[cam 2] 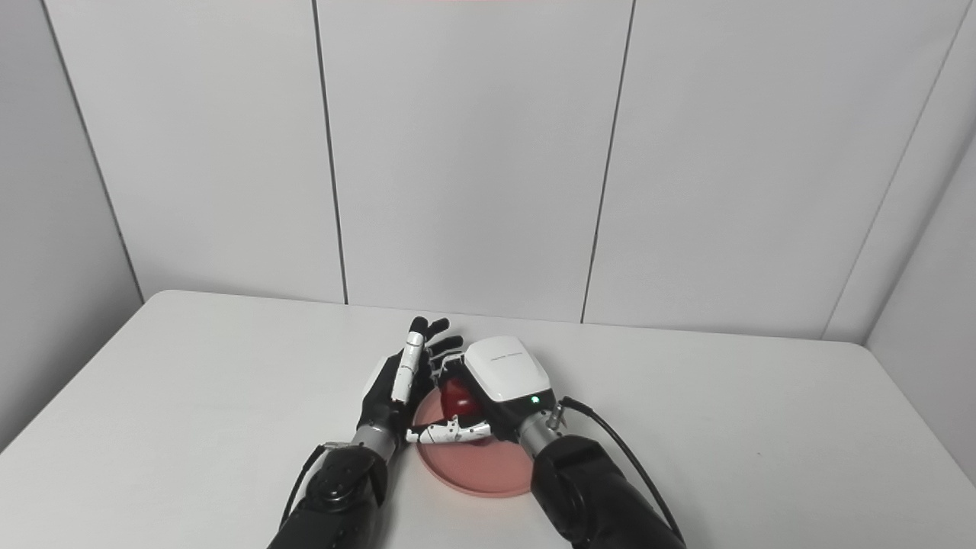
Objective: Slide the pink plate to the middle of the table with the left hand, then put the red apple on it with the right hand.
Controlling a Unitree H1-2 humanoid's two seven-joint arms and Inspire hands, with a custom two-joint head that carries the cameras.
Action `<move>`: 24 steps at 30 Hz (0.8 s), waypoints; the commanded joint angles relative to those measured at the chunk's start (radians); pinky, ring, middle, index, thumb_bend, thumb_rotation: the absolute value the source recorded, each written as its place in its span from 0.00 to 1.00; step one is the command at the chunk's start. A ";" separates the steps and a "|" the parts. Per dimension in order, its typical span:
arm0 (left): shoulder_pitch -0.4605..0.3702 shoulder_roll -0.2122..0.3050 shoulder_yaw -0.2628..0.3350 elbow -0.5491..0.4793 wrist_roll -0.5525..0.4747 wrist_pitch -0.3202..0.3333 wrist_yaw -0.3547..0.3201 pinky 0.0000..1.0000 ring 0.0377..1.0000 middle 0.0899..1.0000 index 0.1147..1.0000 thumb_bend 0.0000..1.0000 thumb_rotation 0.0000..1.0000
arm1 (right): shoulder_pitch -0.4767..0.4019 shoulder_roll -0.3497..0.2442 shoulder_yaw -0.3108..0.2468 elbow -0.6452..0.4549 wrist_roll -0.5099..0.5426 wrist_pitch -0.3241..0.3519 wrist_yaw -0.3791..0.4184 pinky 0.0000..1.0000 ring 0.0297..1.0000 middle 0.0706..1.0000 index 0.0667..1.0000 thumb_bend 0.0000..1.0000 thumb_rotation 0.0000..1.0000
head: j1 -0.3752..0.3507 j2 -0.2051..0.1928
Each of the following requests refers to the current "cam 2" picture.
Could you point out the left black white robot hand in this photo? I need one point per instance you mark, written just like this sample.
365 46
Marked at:
389 396

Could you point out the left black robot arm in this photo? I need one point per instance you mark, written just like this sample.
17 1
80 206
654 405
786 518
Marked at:
335 496

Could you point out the red apple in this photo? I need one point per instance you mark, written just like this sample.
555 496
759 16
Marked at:
457 396

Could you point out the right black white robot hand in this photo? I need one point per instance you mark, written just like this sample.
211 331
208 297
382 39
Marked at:
507 374

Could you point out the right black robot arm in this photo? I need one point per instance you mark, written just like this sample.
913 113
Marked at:
595 496

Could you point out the pink round plate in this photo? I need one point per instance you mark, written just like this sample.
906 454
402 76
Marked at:
480 465

